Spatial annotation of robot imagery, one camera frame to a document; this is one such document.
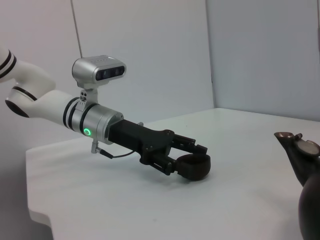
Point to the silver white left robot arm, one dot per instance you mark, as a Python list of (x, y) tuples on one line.
[(50, 105)]

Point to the small dark brown teacup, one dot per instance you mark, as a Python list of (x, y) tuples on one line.
[(197, 167)]

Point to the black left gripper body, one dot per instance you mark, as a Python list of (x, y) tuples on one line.
[(135, 137)]

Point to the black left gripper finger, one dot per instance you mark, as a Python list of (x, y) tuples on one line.
[(193, 148), (175, 167)]

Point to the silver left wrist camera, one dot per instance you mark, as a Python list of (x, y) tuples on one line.
[(97, 71)]

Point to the black round kettle teapot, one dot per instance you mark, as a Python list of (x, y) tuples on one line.
[(310, 200)]

